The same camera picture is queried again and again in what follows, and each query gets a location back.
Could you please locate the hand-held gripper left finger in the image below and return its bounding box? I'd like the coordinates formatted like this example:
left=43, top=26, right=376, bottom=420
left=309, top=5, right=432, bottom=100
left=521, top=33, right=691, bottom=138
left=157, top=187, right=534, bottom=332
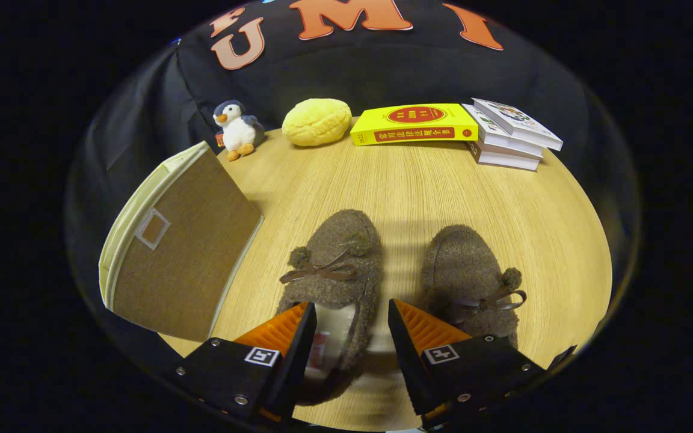
left=175, top=301, right=318, bottom=422

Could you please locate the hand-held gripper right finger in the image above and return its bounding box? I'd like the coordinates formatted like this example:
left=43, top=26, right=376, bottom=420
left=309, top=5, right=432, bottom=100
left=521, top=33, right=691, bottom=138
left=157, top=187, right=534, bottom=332
left=387, top=298, right=578, bottom=429

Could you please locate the brown fuzzy shoe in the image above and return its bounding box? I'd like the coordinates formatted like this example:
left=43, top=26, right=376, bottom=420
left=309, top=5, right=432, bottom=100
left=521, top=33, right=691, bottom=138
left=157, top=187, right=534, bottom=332
left=276, top=209, right=384, bottom=405
left=420, top=224, right=528, bottom=349

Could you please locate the brown fabric storage box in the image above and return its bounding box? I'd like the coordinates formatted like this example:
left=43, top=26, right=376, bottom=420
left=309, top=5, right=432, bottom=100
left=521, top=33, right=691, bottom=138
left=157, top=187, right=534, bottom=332
left=99, top=141, right=264, bottom=342

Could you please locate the yellow book with red label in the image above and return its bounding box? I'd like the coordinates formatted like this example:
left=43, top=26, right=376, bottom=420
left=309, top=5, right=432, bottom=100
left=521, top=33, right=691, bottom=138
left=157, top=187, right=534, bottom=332
left=350, top=103, right=479, bottom=147

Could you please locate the penguin plush toy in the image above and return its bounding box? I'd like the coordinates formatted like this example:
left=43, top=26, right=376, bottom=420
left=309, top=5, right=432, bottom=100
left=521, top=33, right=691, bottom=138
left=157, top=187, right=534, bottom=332
left=212, top=100, right=266, bottom=162

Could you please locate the yellow bun plush toy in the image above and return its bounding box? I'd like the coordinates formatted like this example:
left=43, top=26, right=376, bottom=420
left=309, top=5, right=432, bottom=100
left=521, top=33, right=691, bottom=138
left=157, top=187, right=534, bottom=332
left=282, top=98, right=353, bottom=147

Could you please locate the white book with illustrated cover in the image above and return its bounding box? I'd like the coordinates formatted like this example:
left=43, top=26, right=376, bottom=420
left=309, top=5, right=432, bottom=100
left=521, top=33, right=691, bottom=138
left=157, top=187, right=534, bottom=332
left=473, top=98, right=564, bottom=151

